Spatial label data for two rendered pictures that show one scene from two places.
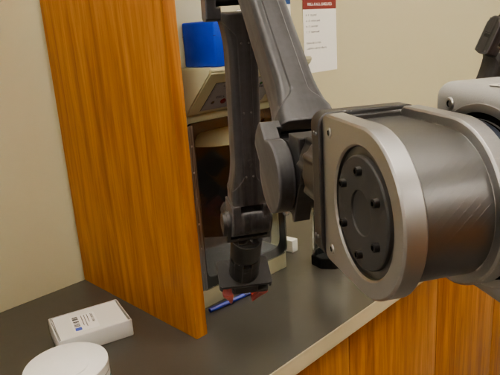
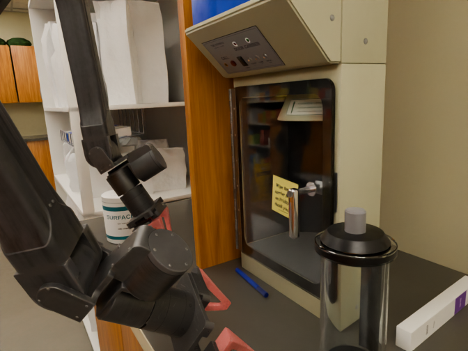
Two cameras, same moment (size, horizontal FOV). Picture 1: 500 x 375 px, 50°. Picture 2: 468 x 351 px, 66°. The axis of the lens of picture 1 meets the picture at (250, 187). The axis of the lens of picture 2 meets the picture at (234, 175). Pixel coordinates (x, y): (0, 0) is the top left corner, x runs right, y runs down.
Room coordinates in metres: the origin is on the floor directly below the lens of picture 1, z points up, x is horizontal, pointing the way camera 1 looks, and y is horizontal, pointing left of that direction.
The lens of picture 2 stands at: (1.34, -0.70, 1.36)
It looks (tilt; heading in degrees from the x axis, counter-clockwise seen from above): 12 degrees down; 103
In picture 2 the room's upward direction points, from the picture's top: 3 degrees counter-clockwise
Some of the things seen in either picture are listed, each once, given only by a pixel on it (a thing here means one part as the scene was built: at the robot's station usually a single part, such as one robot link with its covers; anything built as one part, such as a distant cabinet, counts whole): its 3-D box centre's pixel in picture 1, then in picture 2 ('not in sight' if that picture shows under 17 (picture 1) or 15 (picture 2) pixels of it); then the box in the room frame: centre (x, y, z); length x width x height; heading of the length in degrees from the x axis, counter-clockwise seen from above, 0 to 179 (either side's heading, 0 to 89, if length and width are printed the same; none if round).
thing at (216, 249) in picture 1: (241, 196); (276, 183); (1.27, 0.02, 1.19); 0.30 x 0.01 x 0.40; 134
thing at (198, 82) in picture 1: (248, 84); (251, 43); (1.24, -0.01, 1.46); 0.32 x 0.12 x 0.10; 134
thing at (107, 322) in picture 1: (90, 327); not in sight; (1.09, 0.38, 0.96); 0.16 x 0.12 x 0.04; 119
